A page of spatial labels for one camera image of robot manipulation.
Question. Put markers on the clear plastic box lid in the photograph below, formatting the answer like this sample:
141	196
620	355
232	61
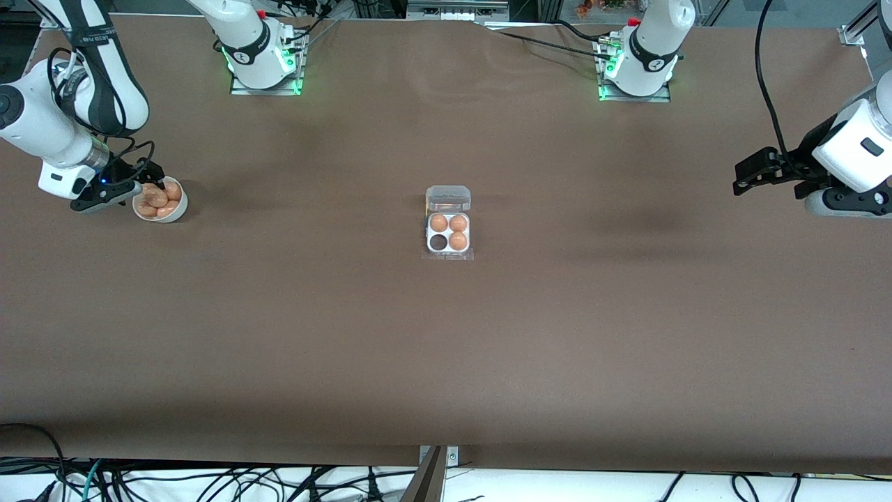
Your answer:
448	199

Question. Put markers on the aluminium frame corner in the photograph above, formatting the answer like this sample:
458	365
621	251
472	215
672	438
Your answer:
854	35

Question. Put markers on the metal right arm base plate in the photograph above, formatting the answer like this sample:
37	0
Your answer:
265	91

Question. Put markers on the white round bowl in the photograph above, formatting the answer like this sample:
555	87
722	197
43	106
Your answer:
179	213

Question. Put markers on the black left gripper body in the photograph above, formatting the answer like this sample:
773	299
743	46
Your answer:
810	151

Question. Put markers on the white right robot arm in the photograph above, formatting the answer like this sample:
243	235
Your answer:
42	125

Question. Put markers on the grey background device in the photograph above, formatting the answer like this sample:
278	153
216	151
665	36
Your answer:
453	10

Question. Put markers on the orange background items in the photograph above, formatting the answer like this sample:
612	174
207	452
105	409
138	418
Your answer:
582	8

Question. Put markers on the brown egg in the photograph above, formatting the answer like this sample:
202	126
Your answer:
438	222
168	211
458	240
458	223
145	208
173	190
155	198

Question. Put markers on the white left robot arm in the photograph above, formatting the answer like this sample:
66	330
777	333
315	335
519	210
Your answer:
655	49

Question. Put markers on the small metal bracket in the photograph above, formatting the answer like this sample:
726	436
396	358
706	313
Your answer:
453	457

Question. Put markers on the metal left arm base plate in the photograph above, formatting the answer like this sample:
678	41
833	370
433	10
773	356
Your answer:
662	98

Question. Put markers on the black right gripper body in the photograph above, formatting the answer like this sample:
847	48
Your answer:
127	172

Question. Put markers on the clear plastic egg carton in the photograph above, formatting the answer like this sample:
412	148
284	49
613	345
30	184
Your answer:
447	232

